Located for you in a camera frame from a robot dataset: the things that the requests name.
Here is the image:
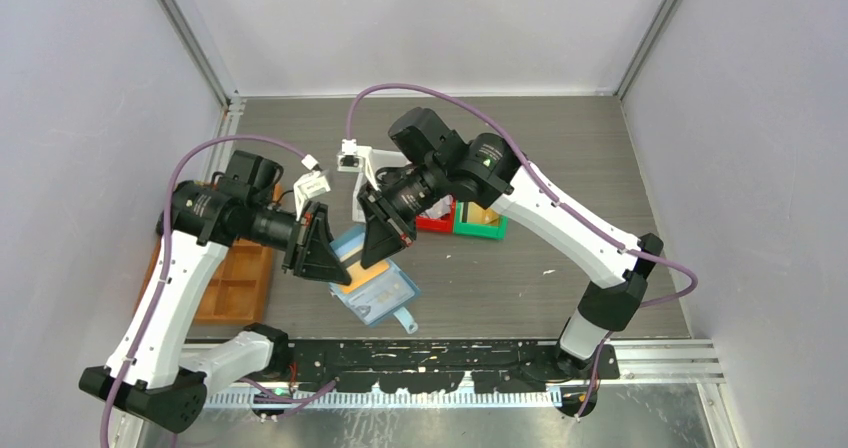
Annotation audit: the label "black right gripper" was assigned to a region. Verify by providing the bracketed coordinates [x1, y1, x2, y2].
[357, 159, 447, 268]

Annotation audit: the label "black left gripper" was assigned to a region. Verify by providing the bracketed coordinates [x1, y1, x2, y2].
[240, 200, 354, 285]

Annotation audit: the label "orange gold credit card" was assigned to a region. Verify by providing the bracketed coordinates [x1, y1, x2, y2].
[340, 254, 390, 294]

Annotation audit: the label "blue leather card holder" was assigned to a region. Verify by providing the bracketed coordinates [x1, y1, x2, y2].
[329, 224, 421, 334]

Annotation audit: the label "silver VIP credit card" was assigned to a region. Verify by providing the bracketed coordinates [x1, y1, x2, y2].
[331, 272, 419, 325]

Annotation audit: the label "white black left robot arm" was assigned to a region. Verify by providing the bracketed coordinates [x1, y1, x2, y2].
[78, 150, 351, 434]

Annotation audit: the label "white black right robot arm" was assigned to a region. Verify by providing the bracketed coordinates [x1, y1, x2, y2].
[339, 107, 663, 379]

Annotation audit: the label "cards in red bin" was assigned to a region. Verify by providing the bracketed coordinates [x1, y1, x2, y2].
[422, 198, 452, 220]

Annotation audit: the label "gold card in green bin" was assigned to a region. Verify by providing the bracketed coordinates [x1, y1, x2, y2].
[460, 202, 500, 226]

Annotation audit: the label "red plastic bin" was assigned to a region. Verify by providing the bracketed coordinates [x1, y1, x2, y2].
[415, 196, 456, 234]

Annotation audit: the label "white plastic bin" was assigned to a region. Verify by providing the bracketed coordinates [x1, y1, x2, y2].
[351, 147, 409, 224]

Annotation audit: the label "orange compartment tray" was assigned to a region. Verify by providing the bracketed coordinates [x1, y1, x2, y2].
[133, 183, 285, 326]

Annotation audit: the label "green plastic bin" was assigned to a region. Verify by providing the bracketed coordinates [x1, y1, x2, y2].
[453, 202, 508, 240]

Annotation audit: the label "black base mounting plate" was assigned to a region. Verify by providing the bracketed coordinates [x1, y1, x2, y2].
[249, 339, 620, 394]

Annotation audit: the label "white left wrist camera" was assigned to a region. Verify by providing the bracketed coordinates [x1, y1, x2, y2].
[293, 170, 331, 219]

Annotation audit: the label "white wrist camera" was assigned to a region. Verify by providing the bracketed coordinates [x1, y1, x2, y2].
[293, 170, 331, 219]
[336, 139, 376, 200]

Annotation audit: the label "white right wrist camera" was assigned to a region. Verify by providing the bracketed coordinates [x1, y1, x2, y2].
[336, 139, 376, 200]

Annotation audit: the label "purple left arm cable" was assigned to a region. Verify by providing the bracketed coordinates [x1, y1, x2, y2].
[99, 133, 344, 448]

